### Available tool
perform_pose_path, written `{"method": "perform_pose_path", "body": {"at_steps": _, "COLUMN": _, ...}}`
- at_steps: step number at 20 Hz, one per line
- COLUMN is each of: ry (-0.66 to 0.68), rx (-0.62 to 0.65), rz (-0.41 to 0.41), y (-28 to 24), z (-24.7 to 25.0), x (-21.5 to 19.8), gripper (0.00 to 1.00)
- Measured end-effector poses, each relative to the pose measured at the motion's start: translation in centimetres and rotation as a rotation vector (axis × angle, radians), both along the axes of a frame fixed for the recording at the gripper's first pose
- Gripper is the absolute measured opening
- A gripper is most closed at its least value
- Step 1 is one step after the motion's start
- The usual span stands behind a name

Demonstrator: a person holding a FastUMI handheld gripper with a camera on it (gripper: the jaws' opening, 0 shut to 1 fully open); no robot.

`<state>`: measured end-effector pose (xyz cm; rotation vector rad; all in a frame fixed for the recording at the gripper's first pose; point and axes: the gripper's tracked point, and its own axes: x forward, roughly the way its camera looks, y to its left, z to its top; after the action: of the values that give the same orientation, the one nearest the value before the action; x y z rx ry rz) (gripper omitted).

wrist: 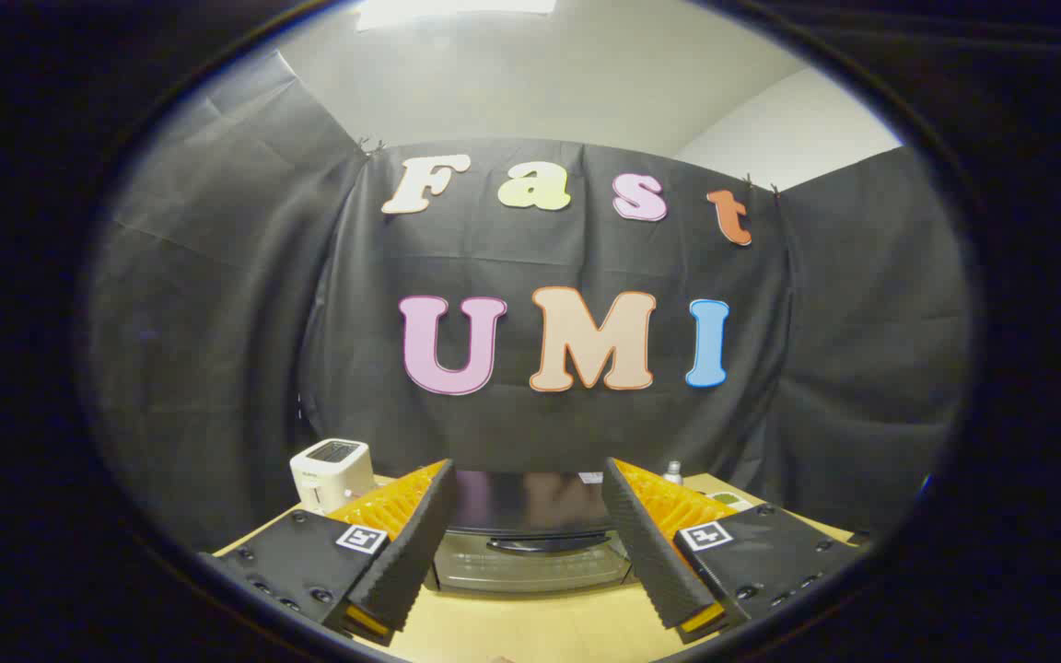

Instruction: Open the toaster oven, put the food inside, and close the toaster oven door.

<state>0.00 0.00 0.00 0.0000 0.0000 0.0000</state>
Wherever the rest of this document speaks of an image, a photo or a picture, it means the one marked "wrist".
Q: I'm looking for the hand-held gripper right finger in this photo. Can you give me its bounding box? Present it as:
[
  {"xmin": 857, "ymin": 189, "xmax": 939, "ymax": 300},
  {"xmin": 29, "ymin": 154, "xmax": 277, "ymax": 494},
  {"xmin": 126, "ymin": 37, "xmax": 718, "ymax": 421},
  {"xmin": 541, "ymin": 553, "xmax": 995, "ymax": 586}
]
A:
[{"xmin": 600, "ymin": 457, "xmax": 872, "ymax": 646}]

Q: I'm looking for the white toaster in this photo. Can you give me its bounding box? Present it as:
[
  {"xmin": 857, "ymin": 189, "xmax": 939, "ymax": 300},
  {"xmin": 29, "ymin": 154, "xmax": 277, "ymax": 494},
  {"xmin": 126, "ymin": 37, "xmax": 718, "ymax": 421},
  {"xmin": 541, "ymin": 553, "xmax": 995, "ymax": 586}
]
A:
[{"xmin": 289, "ymin": 438, "xmax": 377, "ymax": 515}]

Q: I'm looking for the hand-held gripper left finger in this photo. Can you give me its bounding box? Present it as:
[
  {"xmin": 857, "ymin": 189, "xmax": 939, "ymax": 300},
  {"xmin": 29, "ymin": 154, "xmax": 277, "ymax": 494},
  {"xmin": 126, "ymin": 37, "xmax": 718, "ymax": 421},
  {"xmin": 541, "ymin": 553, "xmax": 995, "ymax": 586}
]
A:
[{"xmin": 199, "ymin": 459, "xmax": 460, "ymax": 647}]

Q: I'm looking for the black toaster oven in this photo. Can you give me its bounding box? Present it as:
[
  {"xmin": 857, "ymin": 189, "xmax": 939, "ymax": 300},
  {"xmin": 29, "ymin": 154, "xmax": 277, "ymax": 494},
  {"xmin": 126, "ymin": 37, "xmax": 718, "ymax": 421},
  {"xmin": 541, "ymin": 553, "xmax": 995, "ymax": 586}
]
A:
[{"xmin": 425, "ymin": 471, "xmax": 635, "ymax": 595}]

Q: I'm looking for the ceiling light panel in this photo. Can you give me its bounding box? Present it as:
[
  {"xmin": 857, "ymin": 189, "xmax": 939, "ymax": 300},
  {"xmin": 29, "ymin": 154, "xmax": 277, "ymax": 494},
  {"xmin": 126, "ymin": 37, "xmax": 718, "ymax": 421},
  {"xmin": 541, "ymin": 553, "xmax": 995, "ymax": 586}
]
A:
[{"xmin": 356, "ymin": 0, "xmax": 557, "ymax": 30}]

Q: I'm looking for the black backdrop cloth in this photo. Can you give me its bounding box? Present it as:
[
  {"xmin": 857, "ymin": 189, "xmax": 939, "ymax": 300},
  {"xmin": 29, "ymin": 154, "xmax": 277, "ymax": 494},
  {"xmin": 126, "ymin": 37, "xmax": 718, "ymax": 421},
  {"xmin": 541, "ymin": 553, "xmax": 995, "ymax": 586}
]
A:
[{"xmin": 88, "ymin": 51, "xmax": 972, "ymax": 553}]

